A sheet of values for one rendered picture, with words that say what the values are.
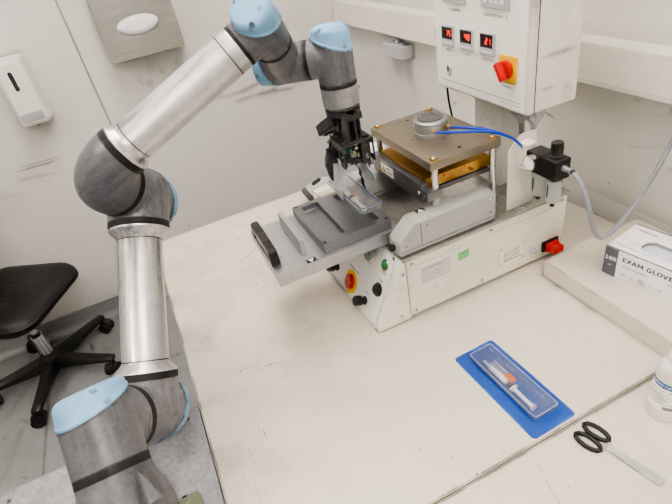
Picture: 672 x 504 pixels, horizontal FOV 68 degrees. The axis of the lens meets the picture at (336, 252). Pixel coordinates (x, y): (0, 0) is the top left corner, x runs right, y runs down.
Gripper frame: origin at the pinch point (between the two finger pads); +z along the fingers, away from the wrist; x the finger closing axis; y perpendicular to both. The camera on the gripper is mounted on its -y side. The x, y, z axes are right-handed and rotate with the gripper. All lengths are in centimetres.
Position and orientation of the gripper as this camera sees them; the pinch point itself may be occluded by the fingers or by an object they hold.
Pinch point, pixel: (352, 189)
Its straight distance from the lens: 114.3
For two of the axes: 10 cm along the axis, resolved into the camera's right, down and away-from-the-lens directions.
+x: 9.0, -3.6, 2.5
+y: 4.0, 4.6, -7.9
